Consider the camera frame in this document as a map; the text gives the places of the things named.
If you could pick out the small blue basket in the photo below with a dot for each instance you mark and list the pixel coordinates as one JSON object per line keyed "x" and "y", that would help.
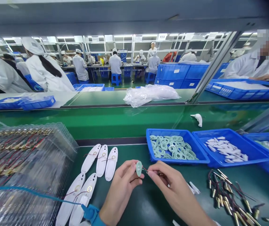
{"x": 37, "y": 103}
{"x": 4, "y": 103}

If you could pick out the slanted metal frame post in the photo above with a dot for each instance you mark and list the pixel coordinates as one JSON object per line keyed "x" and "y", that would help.
{"x": 210, "y": 70}

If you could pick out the white curved plastic part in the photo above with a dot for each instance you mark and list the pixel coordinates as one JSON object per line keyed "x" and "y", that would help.
{"x": 198, "y": 118}

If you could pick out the stack of blue crates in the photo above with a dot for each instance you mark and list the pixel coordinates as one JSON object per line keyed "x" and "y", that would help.
{"x": 184, "y": 73}

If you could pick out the clear plastic bags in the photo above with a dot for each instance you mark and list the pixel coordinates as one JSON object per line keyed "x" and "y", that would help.
{"x": 148, "y": 94}

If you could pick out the person's left hand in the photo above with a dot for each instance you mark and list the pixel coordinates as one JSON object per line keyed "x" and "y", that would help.
{"x": 115, "y": 188}

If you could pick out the stack of clear plastic trays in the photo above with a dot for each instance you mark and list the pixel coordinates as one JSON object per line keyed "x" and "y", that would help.
{"x": 23, "y": 169}

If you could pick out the large blue crate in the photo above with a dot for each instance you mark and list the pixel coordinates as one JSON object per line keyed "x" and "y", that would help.
{"x": 243, "y": 90}

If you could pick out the person's right hand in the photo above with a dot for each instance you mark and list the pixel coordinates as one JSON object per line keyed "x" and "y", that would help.
{"x": 174, "y": 186}

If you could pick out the pile of green gaskets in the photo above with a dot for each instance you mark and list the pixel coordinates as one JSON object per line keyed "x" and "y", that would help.
{"x": 172, "y": 147}

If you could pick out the pile of white plastic clips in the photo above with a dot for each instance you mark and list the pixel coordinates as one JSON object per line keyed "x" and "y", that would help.
{"x": 226, "y": 150}

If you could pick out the flat blue crate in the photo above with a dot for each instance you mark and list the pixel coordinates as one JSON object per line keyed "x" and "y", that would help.
{"x": 89, "y": 87}

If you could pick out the green oval gasket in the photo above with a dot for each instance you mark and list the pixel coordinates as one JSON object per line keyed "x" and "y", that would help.
{"x": 139, "y": 168}

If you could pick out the blue stool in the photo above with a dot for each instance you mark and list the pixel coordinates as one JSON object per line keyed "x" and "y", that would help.
{"x": 116, "y": 78}
{"x": 150, "y": 77}

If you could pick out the green conveyor belt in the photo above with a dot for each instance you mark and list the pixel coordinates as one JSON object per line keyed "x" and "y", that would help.
{"x": 101, "y": 122}

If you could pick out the white plastic shell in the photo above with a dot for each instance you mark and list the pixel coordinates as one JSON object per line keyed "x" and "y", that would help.
{"x": 70, "y": 197}
{"x": 102, "y": 161}
{"x": 91, "y": 159}
{"x": 82, "y": 204}
{"x": 111, "y": 164}

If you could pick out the small white plastic pieces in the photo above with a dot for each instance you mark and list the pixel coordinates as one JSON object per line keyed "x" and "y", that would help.
{"x": 194, "y": 188}

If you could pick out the pile of brass motors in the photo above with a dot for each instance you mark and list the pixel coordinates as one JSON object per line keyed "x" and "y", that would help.
{"x": 228, "y": 197}

